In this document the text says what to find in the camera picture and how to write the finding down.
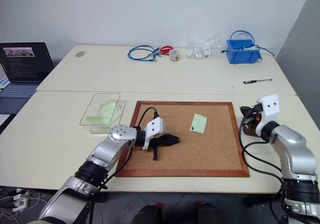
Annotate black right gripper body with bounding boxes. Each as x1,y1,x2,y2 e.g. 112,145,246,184
245,104,263,127

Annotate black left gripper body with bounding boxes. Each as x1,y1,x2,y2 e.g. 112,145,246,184
148,133,174,149

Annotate green sticky note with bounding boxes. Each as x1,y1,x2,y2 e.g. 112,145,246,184
189,113,208,135
85,101,117,125

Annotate clear plastic box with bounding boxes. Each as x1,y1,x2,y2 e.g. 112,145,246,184
79,93,121,127

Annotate wood-framed cork board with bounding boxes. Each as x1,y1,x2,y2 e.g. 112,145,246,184
115,101,251,178

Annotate black pen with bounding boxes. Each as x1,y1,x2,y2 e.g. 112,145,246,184
243,78,274,85

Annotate blue storage bin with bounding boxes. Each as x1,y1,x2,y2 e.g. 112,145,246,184
225,39,263,65

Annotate dark rounded shape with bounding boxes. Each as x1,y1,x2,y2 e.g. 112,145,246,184
129,202,165,224
194,200,223,224

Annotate clear plastic container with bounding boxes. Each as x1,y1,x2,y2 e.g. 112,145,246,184
209,32,224,55

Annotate clear plastic bags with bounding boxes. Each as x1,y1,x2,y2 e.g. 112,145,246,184
185,42,212,60

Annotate small clear jar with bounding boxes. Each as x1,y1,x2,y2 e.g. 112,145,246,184
168,49,181,63

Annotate white power strip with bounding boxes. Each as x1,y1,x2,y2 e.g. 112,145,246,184
9,192,31,211

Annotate dark open laptop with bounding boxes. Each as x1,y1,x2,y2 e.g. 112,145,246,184
0,42,56,115

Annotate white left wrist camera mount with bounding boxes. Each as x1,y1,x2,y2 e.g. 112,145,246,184
142,117,167,150

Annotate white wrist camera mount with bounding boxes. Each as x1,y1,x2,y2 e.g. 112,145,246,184
254,94,280,140
142,117,167,150

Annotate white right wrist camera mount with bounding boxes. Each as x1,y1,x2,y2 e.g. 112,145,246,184
254,94,280,140

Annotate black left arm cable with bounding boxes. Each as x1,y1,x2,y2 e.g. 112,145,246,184
98,106,160,192

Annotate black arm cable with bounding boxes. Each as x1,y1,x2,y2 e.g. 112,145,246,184
98,106,160,192
238,118,288,199

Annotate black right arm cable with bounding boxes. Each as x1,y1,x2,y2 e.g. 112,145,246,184
238,118,288,199

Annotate long blue network cable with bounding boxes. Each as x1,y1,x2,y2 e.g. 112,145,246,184
220,30,276,57

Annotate coiled blue network cable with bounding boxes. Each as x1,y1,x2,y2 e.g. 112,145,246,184
127,45,162,63

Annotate red cable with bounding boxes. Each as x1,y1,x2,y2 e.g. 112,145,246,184
159,45,174,56

